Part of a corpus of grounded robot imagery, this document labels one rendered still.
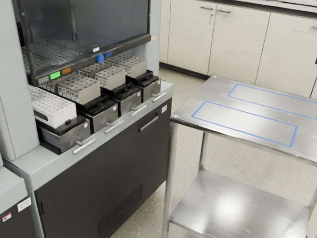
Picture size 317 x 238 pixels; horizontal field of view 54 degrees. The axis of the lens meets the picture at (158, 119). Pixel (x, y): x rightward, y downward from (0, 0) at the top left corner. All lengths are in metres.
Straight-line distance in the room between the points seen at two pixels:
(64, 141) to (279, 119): 0.76
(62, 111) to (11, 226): 0.39
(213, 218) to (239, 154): 0.96
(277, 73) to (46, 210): 2.47
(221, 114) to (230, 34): 2.07
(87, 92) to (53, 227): 0.50
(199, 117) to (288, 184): 1.24
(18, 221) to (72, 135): 0.31
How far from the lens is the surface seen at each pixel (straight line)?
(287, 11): 3.02
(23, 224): 1.13
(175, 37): 3.46
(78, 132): 1.10
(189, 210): 1.50
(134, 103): 1.30
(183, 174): 2.11
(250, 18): 3.07
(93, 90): 1.20
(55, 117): 1.06
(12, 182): 1.02
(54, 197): 1.16
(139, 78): 1.36
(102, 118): 1.17
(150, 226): 1.79
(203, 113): 1.14
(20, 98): 1.02
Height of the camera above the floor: 1.38
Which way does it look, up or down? 31 degrees down
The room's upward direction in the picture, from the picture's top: 3 degrees clockwise
